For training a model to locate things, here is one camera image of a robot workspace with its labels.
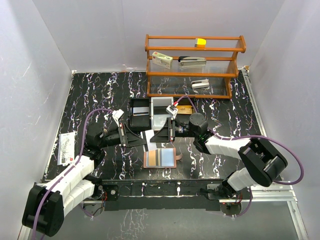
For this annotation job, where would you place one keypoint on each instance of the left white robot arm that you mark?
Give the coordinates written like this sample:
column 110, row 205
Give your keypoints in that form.
column 48, row 204

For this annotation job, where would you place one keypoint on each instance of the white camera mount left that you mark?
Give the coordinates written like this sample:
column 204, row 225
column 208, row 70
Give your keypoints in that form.
column 117, row 115

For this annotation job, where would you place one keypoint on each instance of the silver magnetic stripe card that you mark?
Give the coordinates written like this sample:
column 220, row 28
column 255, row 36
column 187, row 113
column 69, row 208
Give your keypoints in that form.
column 140, row 111

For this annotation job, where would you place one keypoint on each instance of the orange wooden shelf rack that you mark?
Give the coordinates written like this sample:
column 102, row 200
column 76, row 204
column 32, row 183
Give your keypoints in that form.
column 221, row 68

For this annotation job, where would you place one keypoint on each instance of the yellow sticky note block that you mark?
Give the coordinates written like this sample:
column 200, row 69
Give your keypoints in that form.
column 200, row 42

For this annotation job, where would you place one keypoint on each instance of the middle white tray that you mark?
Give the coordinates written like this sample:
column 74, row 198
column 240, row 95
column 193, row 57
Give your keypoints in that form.
column 158, row 113

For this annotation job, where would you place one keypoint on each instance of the silver VIP card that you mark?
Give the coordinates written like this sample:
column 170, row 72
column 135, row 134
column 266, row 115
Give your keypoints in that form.
column 147, row 135

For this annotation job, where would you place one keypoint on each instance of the white paper label sheet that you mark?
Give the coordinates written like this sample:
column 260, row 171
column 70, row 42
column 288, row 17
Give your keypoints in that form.
column 66, row 148

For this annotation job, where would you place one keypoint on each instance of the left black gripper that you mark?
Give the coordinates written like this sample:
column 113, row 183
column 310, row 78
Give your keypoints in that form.
column 122, row 135

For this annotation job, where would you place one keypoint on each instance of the black front base bar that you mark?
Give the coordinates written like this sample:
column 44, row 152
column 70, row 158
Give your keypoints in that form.
column 164, row 194

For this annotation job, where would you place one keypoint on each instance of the left black tray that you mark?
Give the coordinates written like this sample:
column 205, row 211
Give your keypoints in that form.
column 139, row 123

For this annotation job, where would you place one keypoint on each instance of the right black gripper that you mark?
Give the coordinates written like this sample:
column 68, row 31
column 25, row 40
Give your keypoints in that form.
column 171, row 130

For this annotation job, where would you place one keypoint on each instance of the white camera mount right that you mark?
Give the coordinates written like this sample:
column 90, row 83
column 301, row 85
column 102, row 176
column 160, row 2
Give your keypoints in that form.
column 172, row 110

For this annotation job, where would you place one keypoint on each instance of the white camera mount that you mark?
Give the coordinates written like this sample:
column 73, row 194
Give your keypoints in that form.
column 172, row 110
column 117, row 115

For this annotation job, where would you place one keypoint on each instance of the white staples box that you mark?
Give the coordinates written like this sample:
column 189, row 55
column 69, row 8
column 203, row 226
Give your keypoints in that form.
column 162, row 60

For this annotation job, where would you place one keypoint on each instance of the grey black stapler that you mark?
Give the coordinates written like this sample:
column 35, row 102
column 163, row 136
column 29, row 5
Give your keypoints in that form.
column 191, row 61

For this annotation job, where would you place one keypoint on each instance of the small white hole punch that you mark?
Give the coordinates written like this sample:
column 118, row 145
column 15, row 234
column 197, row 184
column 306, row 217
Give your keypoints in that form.
column 200, row 84

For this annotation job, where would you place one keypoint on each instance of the gold magnetic stripe card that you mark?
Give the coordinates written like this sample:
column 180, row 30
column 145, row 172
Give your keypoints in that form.
column 153, row 159

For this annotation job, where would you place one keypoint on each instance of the pink leather card holder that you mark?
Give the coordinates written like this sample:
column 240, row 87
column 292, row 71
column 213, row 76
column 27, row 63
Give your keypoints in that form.
column 169, row 159

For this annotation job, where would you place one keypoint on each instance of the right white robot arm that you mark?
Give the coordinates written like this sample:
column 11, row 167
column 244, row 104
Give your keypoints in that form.
column 263, row 163

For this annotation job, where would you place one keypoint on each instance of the gold card in tray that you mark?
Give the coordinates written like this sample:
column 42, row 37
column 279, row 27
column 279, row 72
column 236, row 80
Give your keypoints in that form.
column 185, row 110

